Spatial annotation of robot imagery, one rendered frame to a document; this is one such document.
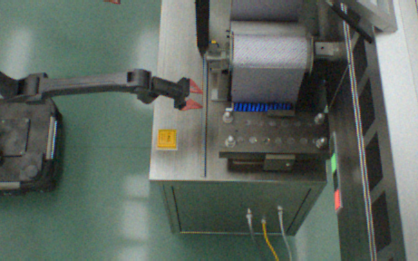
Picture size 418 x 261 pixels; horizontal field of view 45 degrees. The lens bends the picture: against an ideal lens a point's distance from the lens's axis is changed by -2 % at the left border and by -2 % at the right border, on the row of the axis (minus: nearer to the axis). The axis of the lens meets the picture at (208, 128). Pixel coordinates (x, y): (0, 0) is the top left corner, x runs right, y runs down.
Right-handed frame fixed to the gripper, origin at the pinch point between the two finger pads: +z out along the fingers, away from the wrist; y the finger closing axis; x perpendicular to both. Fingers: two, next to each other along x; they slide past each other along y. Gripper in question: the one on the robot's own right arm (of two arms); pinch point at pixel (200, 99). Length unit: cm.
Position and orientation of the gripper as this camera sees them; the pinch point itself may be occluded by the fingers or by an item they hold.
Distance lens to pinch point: 186.3
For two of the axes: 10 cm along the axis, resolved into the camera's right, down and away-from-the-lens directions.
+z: 8.4, 2.5, 4.8
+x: 5.4, -3.5, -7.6
